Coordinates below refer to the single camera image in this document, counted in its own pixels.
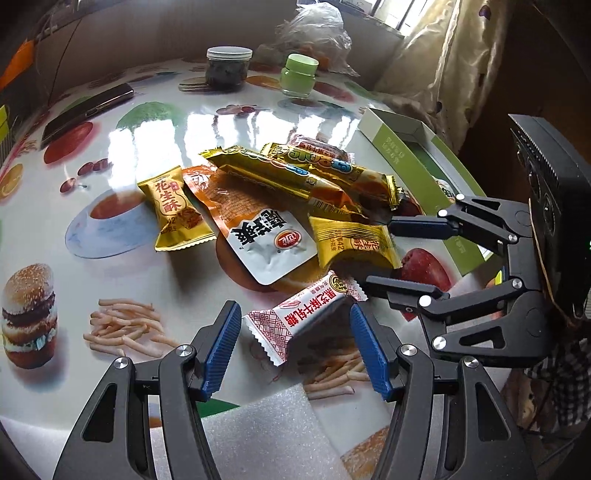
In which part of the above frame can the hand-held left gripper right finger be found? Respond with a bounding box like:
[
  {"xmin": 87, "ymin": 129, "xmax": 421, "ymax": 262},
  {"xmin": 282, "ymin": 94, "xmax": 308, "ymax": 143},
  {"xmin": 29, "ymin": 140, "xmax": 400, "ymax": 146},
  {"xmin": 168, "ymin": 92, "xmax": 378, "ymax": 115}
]
[{"xmin": 348, "ymin": 302, "xmax": 539, "ymax": 480}]

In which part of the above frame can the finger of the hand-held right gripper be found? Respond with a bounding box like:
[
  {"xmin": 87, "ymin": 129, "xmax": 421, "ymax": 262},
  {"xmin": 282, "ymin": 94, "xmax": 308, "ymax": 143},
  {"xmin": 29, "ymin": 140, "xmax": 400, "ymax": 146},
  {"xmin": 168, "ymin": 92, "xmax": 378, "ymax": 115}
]
[
  {"xmin": 387, "ymin": 194, "xmax": 536, "ymax": 287},
  {"xmin": 362, "ymin": 274, "xmax": 561, "ymax": 370}
]

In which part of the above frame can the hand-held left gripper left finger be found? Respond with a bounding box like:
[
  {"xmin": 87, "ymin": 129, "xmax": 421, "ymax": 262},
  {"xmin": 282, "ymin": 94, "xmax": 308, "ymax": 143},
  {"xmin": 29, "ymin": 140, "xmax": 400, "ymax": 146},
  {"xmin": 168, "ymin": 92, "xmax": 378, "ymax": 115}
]
[{"xmin": 53, "ymin": 300, "xmax": 243, "ymax": 480}]

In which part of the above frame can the black and red candy packet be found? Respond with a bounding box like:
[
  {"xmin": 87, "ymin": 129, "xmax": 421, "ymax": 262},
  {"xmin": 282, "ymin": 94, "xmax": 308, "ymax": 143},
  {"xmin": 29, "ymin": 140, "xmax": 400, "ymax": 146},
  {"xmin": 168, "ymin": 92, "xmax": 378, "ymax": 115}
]
[{"xmin": 396, "ymin": 189, "xmax": 428, "ymax": 219}]

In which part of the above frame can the yellow peanut candy packet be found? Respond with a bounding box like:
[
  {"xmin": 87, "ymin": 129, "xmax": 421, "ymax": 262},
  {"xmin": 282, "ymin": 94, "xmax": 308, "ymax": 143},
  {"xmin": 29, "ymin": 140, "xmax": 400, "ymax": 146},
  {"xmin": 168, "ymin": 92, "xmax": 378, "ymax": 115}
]
[
  {"xmin": 137, "ymin": 176, "xmax": 218, "ymax": 252},
  {"xmin": 308, "ymin": 215, "xmax": 402, "ymax": 271}
]

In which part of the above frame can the white and red candy packet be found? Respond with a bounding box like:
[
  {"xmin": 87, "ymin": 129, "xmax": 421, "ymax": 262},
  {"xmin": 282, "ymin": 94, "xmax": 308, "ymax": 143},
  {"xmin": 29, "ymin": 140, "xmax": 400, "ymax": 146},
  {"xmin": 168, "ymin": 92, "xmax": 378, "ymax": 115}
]
[{"xmin": 242, "ymin": 270, "xmax": 370, "ymax": 367}]

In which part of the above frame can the long gold snack bar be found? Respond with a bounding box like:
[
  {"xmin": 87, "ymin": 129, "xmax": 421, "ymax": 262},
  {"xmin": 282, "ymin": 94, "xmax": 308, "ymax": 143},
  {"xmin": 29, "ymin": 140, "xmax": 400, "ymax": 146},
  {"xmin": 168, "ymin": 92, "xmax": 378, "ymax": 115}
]
[
  {"xmin": 261, "ymin": 142, "xmax": 400, "ymax": 208},
  {"xmin": 199, "ymin": 145, "xmax": 370, "ymax": 222}
]

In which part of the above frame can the green and white cardboard box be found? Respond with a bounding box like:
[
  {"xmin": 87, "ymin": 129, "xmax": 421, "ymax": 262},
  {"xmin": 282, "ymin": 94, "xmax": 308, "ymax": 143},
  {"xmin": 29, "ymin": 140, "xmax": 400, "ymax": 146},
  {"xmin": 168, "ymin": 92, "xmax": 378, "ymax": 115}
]
[{"xmin": 358, "ymin": 107, "xmax": 502, "ymax": 278}]

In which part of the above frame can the orange and white snack packet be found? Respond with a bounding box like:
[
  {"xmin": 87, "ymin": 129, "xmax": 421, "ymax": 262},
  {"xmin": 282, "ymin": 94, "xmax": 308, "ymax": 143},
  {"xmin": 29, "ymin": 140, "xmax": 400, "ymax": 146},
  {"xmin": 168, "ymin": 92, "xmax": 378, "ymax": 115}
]
[{"xmin": 181, "ymin": 165, "xmax": 319, "ymax": 287}]

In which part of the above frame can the white foam sheet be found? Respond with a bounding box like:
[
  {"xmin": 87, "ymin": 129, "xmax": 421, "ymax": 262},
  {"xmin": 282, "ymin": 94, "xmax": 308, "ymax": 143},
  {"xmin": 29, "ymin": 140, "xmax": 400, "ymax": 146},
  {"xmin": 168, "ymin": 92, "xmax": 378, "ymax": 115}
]
[{"xmin": 148, "ymin": 383, "xmax": 356, "ymax": 480}]

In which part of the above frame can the dark red candy packet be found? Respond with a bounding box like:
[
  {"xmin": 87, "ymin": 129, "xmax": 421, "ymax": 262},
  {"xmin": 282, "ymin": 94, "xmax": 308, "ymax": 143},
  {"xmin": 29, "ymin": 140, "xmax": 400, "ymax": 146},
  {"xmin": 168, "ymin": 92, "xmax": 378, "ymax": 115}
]
[{"xmin": 288, "ymin": 134, "xmax": 354, "ymax": 162}]

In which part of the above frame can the beige curtain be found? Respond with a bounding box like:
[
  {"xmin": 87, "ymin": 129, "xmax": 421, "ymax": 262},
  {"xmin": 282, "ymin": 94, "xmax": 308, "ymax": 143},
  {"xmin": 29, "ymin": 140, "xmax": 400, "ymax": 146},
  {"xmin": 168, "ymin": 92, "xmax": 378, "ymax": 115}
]
[{"xmin": 374, "ymin": 0, "xmax": 513, "ymax": 153}]

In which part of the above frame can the person's checked shirt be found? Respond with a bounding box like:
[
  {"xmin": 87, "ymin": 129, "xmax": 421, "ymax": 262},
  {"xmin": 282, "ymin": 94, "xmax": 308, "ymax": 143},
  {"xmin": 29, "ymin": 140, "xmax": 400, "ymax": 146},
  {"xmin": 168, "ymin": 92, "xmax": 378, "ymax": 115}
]
[{"xmin": 503, "ymin": 342, "xmax": 591, "ymax": 430}]

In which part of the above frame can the green jar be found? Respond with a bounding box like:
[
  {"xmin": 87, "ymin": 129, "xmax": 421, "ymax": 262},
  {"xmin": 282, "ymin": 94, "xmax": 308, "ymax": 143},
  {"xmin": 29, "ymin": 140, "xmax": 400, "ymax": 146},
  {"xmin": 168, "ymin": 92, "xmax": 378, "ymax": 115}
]
[{"xmin": 281, "ymin": 53, "xmax": 319, "ymax": 99}]

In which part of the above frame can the window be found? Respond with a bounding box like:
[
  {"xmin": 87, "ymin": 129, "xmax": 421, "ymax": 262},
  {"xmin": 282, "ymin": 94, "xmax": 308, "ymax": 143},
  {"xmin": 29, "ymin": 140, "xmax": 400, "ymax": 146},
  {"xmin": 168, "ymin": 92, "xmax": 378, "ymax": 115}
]
[{"xmin": 369, "ymin": 0, "xmax": 439, "ymax": 35}]

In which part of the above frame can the clear plastic bag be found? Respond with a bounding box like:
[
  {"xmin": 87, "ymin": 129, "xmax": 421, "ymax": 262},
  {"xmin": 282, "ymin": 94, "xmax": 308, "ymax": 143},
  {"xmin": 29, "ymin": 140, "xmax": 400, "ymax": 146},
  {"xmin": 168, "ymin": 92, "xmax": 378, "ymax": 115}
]
[{"xmin": 256, "ymin": 2, "xmax": 361, "ymax": 77}]

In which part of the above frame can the clear jar with black lid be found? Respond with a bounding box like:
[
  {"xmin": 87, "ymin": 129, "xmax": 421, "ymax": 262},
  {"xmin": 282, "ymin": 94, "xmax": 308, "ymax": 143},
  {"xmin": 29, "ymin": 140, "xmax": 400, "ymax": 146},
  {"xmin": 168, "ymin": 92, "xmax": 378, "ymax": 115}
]
[{"xmin": 205, "ymin": 46, "xmax": 254, "ymax": 92}]

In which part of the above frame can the black phone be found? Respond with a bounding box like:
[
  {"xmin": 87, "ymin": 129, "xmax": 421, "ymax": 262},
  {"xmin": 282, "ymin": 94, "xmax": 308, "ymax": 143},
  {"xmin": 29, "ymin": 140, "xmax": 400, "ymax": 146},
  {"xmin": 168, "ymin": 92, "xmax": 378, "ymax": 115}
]
[{"xmin": 41, "ymin": 83, "xmax": 136, "ymax": 149}]

